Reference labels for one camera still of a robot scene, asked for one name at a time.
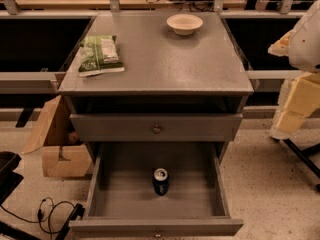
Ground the blue pepsi can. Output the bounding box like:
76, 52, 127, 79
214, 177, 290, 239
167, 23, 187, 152
152, 168, 169, 195

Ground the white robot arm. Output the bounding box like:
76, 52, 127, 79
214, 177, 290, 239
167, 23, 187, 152
268, 0, 320, 139

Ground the grey drawer cabinet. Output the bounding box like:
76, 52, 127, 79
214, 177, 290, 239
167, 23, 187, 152
59, 10, 253, 156

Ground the closed grey top drawer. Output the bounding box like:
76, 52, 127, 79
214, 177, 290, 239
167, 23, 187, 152
70, 114, 242, 142

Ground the open grey middle drawer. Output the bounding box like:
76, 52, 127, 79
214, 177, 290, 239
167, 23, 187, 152
70, 142, 243, 238

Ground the green chip bag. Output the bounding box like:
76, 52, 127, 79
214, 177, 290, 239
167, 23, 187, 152
78, 35, 125, 77

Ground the brown cardboard box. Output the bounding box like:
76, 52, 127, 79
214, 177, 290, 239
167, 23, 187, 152
22, 96, 92, 177

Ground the black chair base leg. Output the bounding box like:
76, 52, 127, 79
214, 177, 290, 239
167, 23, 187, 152
273, 138, 320, 178

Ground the black bin at left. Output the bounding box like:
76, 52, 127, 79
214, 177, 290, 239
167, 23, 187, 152
0, 151, 23, 205

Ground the black floor cable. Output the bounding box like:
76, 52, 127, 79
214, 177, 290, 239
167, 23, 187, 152
0, 196, 77, 235

